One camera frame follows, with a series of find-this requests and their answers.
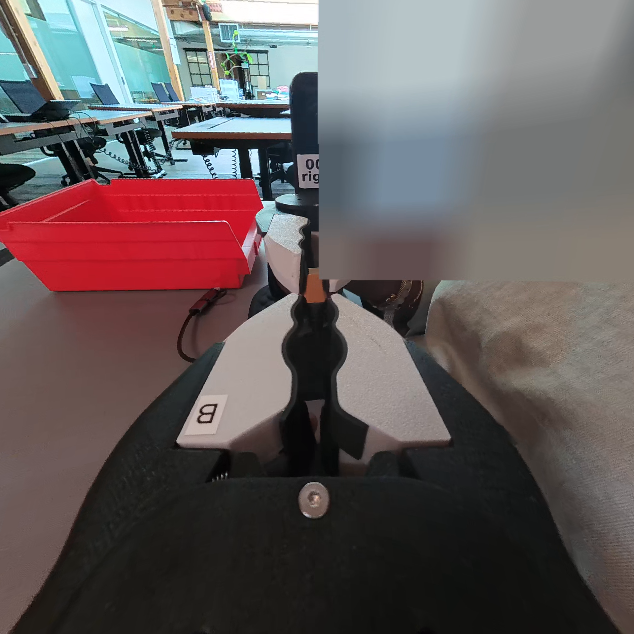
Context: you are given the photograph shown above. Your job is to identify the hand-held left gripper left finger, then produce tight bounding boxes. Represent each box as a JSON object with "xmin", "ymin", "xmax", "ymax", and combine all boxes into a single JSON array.
[{"xmin": 177, "ymin": 293, "xmax": 304, "ymax": 466}]

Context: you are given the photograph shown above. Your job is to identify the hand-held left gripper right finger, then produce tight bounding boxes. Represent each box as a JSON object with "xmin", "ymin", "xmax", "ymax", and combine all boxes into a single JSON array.
[{"xmin": 321, "ymin": 293, "xmax": 452, "ymax": 462}]

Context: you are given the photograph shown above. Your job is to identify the small orange object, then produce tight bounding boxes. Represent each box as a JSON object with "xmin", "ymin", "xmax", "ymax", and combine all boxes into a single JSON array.
[{"xmin": 305, "ymin": 268, "xmax": 328, "ymax": 304}]

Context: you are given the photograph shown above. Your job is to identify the person's right hand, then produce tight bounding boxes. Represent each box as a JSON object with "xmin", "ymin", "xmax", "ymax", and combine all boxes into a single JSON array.
[{"xmin": 347, "ymin": 280, "xmax": 397, "ymax": 320}]

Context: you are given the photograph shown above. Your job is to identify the long wooden desk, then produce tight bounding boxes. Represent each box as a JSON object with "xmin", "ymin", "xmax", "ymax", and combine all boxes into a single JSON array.
[{"xmin": 216, "ymin": 99, "xmax": 290, "ymax": 119}]

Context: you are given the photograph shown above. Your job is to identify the metal wristwatch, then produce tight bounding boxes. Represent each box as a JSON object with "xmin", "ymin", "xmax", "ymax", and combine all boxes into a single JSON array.
[{"xmin": 384, "ymin": 280, "xmax": 425, "ymax": 310}]

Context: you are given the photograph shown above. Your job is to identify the dark top office desk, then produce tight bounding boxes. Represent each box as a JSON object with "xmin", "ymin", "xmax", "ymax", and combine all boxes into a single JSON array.
[{"xmin": 171, "ymin": 116, "xmax": 293, "ymax": 201}]

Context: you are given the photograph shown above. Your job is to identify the white storage boxes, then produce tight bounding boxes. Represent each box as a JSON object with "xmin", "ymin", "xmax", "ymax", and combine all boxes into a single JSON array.
[{"xmin": 190, "ymin": 79, "xmax": 242, "ymax": 102}]

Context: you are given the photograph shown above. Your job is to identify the green climbing plant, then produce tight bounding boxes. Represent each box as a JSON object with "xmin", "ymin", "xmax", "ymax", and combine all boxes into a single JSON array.
[{"xmin": 220, "ymin": 30, "xmax": 254, "ymax": 77}]

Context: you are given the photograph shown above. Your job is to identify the black office chair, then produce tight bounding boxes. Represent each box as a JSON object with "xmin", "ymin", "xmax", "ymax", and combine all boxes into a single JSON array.
[
  {"xmin": 134, "ymin": 126, "xmax": 167, "ymax": 176},
  {"xmin": 0, "ymin": 163, "xmax": 36, "ymax": 209},
  {"xmin": 74, "ymin": 135, "xmax": 124, "ymax": 185}
]

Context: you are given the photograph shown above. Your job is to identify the wooden top office desk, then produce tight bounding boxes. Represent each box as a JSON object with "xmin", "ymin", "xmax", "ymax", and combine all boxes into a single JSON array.
[{"xmin": 89, "ymin": 101, "xmax": 185, "ymax": 165}]

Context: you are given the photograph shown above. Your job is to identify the red plastic bin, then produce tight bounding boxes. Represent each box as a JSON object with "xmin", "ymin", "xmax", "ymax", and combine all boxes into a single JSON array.
[{"xmin": 0, "ymin": 178, "xmax": 264, "ymax": 292}]

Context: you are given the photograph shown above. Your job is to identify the desk with laptop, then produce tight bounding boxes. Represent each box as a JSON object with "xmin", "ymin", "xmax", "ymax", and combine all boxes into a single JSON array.
[{"xmin": 0, "ymin": 110, "xmax": 152, "ymax": 185}]

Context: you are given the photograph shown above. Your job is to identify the black laptop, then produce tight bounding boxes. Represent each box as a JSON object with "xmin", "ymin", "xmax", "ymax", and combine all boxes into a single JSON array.
[{"xmin": 0, "ymin": 79, "xmax": 82, "ymax": 123}]

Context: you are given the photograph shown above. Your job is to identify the black cable with red plug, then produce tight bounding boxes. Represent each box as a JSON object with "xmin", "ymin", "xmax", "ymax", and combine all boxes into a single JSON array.
[{"xmin": 177, "ymin": 289, "xmax": 229, "ymax": 363}]

